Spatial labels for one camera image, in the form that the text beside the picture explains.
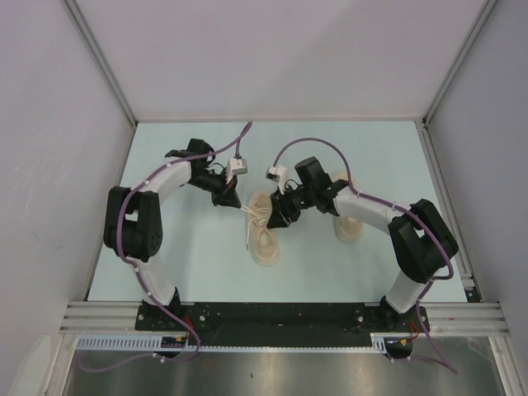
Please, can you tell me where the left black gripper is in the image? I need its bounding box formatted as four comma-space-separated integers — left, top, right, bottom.
186, 168, 240, 208

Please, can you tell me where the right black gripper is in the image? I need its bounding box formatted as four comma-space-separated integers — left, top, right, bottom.
266, 183, 315, 229

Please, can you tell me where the white shoelace of sneaker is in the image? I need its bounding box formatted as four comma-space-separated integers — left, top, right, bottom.
242, 204, 275, 253

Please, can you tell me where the beige lace sneaker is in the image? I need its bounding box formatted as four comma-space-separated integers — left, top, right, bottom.
245, 191, 280, 266
332, 172, 365, 244

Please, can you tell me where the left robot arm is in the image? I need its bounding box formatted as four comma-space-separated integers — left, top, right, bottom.
103, 139, 248, 330

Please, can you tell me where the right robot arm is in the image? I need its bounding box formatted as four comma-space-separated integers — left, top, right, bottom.
266, 157, 459, 331

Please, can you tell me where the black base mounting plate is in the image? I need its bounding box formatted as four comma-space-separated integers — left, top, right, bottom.
135, 302, 431, 348

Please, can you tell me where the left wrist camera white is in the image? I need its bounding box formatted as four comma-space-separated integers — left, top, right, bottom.
225, 157, 248, 182

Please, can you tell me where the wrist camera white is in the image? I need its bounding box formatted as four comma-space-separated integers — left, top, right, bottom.
265, 165, 288, 195
225, 157, 248, 182

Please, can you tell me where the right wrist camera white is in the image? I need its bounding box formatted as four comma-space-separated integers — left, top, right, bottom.
265, 165, 288, 195

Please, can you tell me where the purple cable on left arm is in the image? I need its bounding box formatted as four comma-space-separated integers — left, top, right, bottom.
78, 120, 253, 373

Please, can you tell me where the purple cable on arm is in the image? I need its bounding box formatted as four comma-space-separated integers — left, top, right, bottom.
78, 120, 253, 373
271, 136, 458, 375

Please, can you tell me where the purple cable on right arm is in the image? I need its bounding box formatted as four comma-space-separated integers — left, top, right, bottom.
271, 136, 458, 375

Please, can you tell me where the white slotted cable duct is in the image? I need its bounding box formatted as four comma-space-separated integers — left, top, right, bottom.
76, 332, 413, 355

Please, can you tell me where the aluminium side rail right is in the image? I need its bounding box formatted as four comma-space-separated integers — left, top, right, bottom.
415, 120, 483, 303

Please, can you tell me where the aluminium frame rail front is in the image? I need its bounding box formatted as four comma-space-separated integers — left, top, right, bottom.
61, 301, 509, 337

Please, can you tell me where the aluminium corner post left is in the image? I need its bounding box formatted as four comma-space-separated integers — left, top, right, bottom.
60, 0, 138, 130

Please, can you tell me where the aluminium corner post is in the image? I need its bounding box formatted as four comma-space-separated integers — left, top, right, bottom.
422, 0, 502, 128
60, 0, 138, 130

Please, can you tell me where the aluminium corner post right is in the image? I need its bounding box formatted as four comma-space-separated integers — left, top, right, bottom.
422, 0, 502, 128

